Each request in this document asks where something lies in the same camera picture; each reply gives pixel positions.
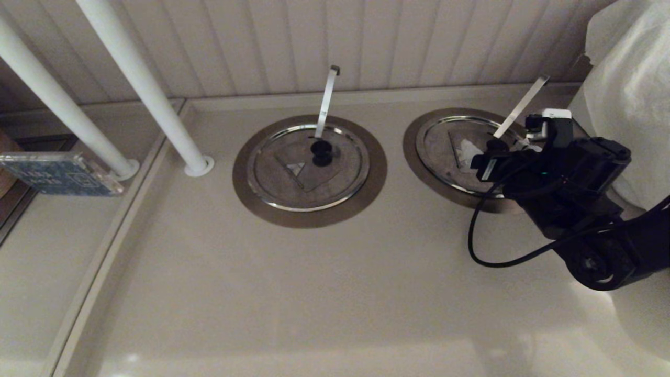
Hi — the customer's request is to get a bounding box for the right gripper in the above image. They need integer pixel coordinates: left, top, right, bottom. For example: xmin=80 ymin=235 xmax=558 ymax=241
xmin=471 ymin=137 xmax=632 ymax=198

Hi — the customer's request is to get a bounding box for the white round pole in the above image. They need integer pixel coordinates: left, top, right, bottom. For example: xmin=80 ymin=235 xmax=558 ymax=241
xmin=76 ymin=0 xmax=215 ymax=178
xmin=0 ymin=16 xmax=141 ymax=182

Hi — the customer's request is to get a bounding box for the white cloth cover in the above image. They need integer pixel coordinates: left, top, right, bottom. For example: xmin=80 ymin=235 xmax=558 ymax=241
xmin=568 ymin=0 xmax=670 ymax=211

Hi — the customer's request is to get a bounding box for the stainless lid with black knob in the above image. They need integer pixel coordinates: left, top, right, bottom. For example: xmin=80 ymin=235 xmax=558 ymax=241
xmin=416 ymin=115 xmax=530 ymax=197
xmin=246 ymin=124 xmax=371 ymax=212

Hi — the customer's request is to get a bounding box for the flat metal ladle handle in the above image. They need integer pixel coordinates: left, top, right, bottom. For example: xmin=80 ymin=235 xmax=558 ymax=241
xmin=314 ymin=65 xmax=341 ymax=140
xmin=493 ymin=75 xmax=551 ymax=140

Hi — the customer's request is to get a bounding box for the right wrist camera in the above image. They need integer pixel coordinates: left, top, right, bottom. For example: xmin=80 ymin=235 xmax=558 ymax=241
xmin=525 ymin=108 xmax=574 ymax=152

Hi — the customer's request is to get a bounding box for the black cable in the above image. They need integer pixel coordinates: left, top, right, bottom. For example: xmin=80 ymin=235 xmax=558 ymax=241
xmin=467 ymin=175 xmax=670 ymax=268

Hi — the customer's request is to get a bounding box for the blue patterned clear box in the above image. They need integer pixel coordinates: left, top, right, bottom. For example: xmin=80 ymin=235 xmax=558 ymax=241
xmin=0 ymin=151 xmax=126 ymax=197

